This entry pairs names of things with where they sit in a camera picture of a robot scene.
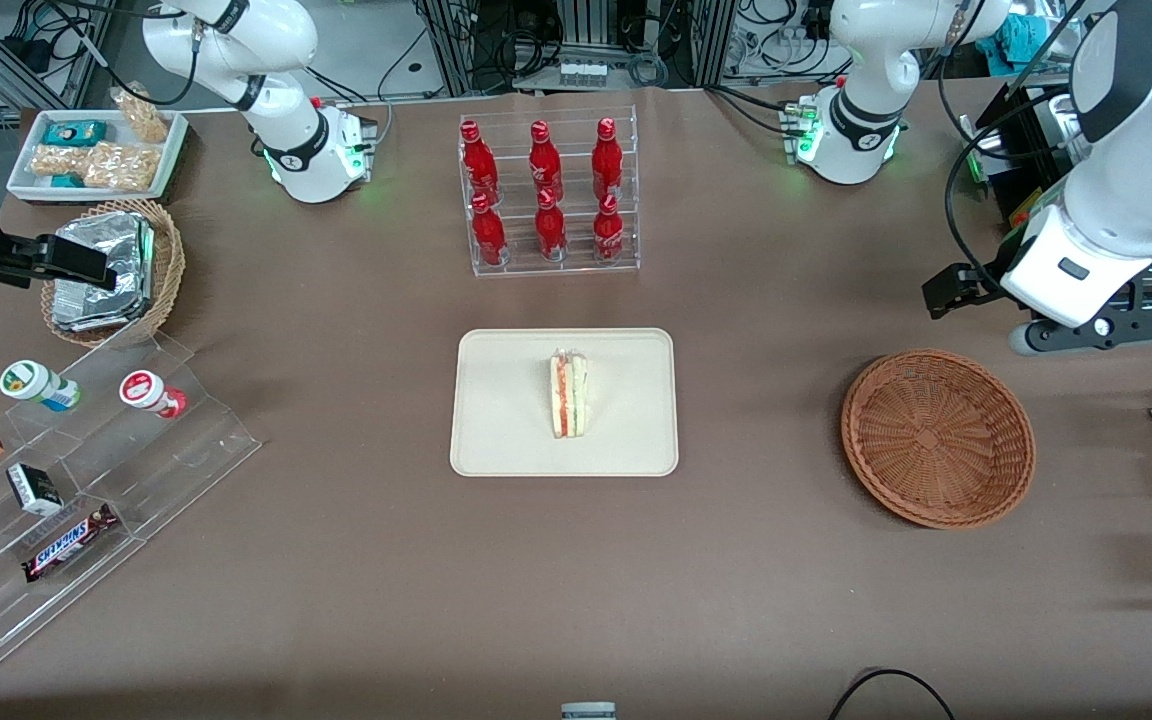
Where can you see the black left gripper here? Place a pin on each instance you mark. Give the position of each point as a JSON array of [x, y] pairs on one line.
[[983, 283]]

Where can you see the triangle sandwich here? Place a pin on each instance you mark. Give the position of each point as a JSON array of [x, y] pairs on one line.
[[569, 395]]

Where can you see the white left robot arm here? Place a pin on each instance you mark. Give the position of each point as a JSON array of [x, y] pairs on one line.
[[1116, 220]]

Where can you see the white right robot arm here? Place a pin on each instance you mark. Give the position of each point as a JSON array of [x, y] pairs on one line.
[[286, 120]]

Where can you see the white snack tray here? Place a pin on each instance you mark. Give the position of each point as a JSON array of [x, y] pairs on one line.
[[21, 180]]

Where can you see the light tan wicker basket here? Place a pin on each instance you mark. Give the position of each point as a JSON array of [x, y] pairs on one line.
[[168, 270]]

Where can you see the brown round wicker basket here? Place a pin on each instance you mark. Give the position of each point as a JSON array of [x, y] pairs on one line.
[[936, 440]]

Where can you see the cream plastic tray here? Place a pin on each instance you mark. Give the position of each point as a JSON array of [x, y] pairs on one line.
[[506, 400]]

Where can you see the aluminium foil container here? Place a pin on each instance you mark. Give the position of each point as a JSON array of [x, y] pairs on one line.
[[101, 290]]

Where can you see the small teal snack packet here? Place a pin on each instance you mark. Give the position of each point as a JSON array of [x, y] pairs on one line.
[[66, 181]]

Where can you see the puffed snack bag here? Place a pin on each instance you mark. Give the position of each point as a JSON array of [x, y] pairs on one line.
[[121, 165], [56, 160], [141, 115]]

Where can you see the emergency stop button box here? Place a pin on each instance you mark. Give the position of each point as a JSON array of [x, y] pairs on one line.
[[1026, 210]]

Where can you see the green lidded yogurt cup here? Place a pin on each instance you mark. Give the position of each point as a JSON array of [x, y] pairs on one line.
[[34, 384]]

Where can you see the teal snack box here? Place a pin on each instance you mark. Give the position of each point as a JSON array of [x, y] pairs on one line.
[[74, 131]]

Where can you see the black control box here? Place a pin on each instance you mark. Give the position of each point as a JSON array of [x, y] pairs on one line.
[[1011, 140]]

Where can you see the red lidded yogurt cup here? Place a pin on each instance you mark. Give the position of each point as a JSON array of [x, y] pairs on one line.
[[148, 392]]

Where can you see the small black carton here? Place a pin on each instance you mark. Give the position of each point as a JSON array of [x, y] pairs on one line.
[[34, 488]]

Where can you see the clear acrylic stepped shelf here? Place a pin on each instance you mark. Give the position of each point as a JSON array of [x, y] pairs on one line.
[[186, 460]]

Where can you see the teal cloth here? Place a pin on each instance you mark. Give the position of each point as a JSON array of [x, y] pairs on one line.
[[1021, 40]]

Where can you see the Snickers chocolate bar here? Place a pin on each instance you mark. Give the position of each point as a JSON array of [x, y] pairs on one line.
[[68, 542]]

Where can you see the red cola bottle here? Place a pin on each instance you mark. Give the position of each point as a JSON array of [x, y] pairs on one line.
[[607, 158], [550, 228], [488, 232], [479, 160], [608, 232], [544, 160]]

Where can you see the clear acrylic bottle rack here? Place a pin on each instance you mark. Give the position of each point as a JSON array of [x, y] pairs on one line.
[[576, 265]]

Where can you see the white power strip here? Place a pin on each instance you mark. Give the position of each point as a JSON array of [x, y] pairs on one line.
[[584, 72]]

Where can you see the grey device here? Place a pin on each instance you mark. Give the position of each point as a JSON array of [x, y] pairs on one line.
[[588, 711]]

